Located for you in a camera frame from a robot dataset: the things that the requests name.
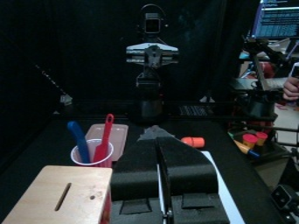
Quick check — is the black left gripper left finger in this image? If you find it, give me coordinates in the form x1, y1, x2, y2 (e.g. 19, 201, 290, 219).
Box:
110, 125, 166, 224

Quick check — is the black square device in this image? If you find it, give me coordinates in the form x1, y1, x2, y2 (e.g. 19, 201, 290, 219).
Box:
270, 183, 299, 224

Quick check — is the orange red toy cylinder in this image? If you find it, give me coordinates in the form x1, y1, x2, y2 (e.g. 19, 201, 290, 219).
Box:
255, 131, 270, 147

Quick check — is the wooden box with slot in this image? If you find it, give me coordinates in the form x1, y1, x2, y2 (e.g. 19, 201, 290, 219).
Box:
1, 164, 115, 224

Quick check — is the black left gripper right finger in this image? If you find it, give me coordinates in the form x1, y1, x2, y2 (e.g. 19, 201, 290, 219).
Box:
154, 125, 231, 224

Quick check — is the computer monitor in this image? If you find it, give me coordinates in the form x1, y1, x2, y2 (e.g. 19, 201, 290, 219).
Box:
251, 0, 299, 40

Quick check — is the person's hand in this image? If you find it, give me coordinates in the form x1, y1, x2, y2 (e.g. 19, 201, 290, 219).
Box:
282, 75, 299, 102

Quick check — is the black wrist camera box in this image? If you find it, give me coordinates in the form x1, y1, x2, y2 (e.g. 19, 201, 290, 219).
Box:
142, 11, 164, 35

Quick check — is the yellow blue toy stick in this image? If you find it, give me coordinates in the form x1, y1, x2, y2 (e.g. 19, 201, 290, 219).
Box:
232, 138, 260, 159

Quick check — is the pink plastic tray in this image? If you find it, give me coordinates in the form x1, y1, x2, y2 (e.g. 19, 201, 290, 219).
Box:
84, 122, 130, 162

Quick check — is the grey frame clamp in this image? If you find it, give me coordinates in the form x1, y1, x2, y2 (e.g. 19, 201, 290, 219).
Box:
59, 94, 73, 107

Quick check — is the red plastic spatula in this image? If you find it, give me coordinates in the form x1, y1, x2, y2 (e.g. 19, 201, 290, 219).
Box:
92, 113, 116, 164

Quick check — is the clear plastic cup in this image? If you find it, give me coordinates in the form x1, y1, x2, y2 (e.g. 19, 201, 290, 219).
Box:
69, 138, 116, 168

